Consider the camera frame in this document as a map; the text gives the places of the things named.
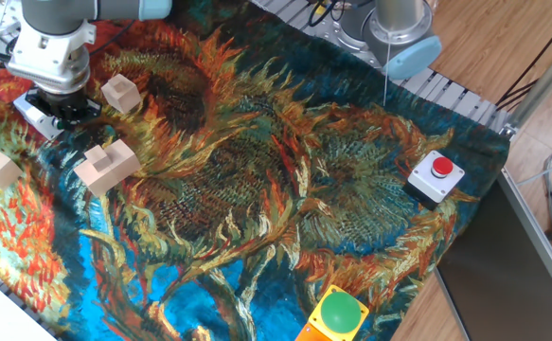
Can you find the white paper sheet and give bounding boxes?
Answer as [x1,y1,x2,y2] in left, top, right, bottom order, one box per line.
[0,267,57,341]

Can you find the aluminium frame rail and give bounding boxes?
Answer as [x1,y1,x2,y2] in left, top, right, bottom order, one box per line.
[496,168,552,326]

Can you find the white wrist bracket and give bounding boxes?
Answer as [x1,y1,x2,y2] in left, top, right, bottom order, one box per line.
[6,18,98,94]

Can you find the small wooden block with peg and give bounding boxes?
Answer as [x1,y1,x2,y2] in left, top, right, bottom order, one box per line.
[100,73,143,115]

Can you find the yellow box big green button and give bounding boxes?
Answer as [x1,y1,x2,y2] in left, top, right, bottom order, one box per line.
[307,284,370,341]

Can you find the large notched wooden block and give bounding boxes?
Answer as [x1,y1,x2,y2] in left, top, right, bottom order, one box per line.
[73,138,142,198]

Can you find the aluminium frame post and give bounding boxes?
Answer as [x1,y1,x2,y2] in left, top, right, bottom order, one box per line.
[500,32,552,141]

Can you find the black floor cables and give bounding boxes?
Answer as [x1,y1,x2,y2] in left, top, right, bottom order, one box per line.
[495,9,552,110]

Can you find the yellow connector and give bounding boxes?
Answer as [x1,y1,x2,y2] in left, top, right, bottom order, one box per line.
[312,0,334,18]

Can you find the sunflower painting cloth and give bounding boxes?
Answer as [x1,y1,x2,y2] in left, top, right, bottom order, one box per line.
[0,0,512,341]

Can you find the white zip tie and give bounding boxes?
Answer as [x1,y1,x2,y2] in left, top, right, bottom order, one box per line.
[382,31,393,107]

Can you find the dark grey panel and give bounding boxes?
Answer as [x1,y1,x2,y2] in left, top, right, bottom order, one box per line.
[435,177,552,341]

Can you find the grey box small green button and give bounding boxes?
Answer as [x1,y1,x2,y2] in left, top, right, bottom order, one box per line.
[12,92,66,141]

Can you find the grey box red button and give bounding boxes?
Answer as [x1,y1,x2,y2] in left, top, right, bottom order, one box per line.
[401,150,466,212]

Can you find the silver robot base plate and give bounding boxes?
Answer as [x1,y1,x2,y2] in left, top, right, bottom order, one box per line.
[311,0,385,67]

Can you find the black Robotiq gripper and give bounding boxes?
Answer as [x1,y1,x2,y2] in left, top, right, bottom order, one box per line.
[25,87,102,130]

